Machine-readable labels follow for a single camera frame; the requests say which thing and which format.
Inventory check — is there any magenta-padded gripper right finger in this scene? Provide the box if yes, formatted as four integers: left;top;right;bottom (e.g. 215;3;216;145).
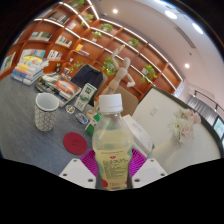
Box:
128;148;168;190

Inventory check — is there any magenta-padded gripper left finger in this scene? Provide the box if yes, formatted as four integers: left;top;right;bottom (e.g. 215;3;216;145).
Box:
59;148;98;190

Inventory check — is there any clear bottle with yellow drink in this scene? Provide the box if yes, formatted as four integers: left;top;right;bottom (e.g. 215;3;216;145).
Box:
91;93;134;192

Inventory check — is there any white vase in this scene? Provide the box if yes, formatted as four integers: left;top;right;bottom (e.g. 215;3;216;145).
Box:
148;134;184;174

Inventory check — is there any flat round red coaster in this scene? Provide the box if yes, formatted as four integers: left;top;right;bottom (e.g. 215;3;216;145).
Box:
62;131;88;156

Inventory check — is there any small green carton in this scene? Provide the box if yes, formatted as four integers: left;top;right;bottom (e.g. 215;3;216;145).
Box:
84;112;102;137

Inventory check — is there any small painted stone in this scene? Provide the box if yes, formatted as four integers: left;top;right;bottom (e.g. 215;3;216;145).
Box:
65;104;76;115
75;112;90;125

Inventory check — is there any pink white flower bouquet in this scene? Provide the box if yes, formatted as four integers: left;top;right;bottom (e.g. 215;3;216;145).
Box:
167;107;203;145

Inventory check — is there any white patterned mug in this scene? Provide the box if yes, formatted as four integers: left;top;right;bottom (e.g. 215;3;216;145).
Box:
34;92;60;132

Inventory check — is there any white partition with black edge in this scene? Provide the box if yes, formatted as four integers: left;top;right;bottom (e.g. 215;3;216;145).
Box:
132;86;224;174

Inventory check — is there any tall white green carton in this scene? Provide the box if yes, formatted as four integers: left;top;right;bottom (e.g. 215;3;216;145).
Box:
73;82;98;112

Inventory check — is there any grey curtain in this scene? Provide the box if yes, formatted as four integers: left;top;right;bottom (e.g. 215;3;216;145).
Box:
188;94;218;126

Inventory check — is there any window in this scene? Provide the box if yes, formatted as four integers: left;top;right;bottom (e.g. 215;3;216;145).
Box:
213;116;224;140

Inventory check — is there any dark galaxy-cover book stack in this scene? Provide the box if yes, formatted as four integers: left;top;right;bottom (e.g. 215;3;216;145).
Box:
34;72;83;108

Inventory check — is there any wooden artist mannequin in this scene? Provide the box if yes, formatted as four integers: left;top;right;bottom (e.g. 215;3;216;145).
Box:
85;44;135;122

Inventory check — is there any navy blue chair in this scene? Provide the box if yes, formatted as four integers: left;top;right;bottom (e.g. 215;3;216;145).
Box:
70;64;104;89

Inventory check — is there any colourful book stack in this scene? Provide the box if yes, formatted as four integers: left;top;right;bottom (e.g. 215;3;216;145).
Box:
10;54;50;86

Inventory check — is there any wooden shelf unit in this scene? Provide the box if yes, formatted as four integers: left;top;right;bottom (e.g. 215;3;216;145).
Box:
0;0;185;101

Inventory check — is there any black curtain rail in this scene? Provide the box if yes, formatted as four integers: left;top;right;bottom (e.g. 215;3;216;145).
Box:
193;89;224;113

